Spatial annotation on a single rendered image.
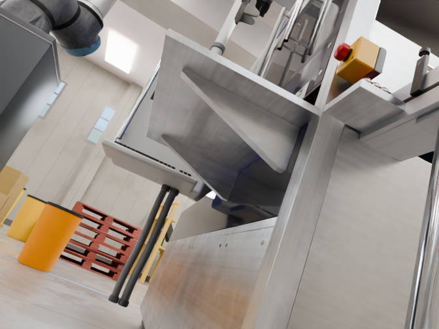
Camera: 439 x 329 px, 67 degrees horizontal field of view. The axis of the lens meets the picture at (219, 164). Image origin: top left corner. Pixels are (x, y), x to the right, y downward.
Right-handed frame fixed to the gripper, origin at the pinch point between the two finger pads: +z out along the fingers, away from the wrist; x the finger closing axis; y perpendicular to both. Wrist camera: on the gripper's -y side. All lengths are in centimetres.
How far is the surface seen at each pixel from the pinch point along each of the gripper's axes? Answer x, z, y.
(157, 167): 66, 31, -3
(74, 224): 259, 64, -52
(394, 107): -25, 23, 36
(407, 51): -12.4, -7.8, 45.8
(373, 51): -21.6, 8.8, 30.9
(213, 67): -8.4, 23.4, 0.5
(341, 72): -16.2, 13.3, 27.8
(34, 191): 725, 27, -234
